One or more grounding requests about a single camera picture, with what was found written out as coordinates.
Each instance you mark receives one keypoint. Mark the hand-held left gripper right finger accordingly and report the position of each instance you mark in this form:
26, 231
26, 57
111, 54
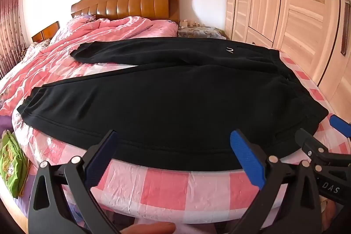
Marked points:
246, 160

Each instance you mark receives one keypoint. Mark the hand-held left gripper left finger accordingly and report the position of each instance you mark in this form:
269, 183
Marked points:
101, 157

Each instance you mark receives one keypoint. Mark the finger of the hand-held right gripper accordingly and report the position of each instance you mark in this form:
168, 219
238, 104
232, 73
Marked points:
304, 138
339, 123

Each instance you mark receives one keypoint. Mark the black pants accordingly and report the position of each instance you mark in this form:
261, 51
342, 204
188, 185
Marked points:
164, 102

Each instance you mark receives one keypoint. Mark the person's left hand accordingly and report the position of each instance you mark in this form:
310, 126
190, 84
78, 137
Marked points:
149, 229

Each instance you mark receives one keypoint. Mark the pink checked bed sheet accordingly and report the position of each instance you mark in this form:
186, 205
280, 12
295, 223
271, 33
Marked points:
164, 190

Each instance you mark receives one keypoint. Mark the green cartoon bag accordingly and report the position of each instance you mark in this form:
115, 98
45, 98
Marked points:
11, 162

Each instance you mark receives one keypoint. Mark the light wooden wardrobe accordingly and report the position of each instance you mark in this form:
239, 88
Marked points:
288, 17

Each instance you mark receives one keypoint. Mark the pink quilt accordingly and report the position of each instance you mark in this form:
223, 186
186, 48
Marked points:
109, 28

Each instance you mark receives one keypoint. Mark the nightstand with floral cloth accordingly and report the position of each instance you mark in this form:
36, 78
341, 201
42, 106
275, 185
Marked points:
200, 31

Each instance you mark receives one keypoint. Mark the purple floral pillow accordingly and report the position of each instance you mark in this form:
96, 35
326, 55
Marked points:
83, 17

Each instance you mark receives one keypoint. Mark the dark red patterned curtain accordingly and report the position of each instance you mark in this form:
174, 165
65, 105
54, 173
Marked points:
11, 31

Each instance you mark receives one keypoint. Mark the wooden headboard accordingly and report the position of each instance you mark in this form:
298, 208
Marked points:
131, 1

